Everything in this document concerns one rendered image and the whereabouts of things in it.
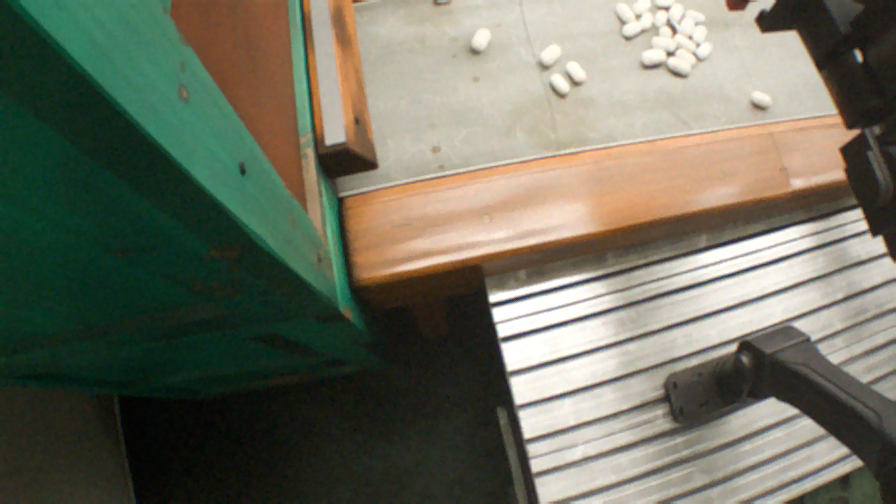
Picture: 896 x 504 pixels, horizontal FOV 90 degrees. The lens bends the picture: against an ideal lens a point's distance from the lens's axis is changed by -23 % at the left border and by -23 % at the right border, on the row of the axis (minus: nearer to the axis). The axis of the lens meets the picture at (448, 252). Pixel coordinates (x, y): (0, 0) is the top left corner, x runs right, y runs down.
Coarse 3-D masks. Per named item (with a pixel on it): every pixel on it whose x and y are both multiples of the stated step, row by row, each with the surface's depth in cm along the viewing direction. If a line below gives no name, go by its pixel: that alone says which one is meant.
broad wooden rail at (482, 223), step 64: (768, 128) 70; (832, 128) 69; (384, 192) 69; (448, 192) 67; (512, 192) 67; (576, 192) 67; (640, 192) 67; (704, 192) 67; (768, 192) 67; (832, 192) 70; (384, 256) 65; (448, 256) 65; (512, 256) 66; (576, 256) 74
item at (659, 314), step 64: (640, 256) 74; (704, 256) 74; (768, 256) 74; (832, 256) 74; (512, 320) 73; (576, 320) 74; (640, 320) 72; (704, 320) 74; (768, 320) 72; (832, 320) 72; (512, 384) 70; (576, 384) 70; (640, 384) 70; (576, 448) 68; (640, 448) 68; (704, 448) 68; (768, 448) 67; (832, 448) 67
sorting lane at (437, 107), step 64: (384, 0) 78; (512, 0) 77; (576, 0) 77; (704, 0) 78; (768, 0) 78; (384, 64) 74; (448, 64) 74; (512, 64) 74; (640, 64) 74; (704, 64) 75; (768, 64) 75; (384, 128) 72; (448, 128) 72; (512, 128) 72; (576, 128) 72; (640, 128) 72; (704, 128) 72
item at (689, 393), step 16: (688, 368) 69; (704, 368) 69; (720, 368) 68; (672, 384) 69; (688, 384) 69; (704, 384) 69; (720, 384) 67; (672, 400) 68; (688, 400) 68; (704, 400) 68; (720, 400) 68; (736, 400) 67; (688, 416) 68
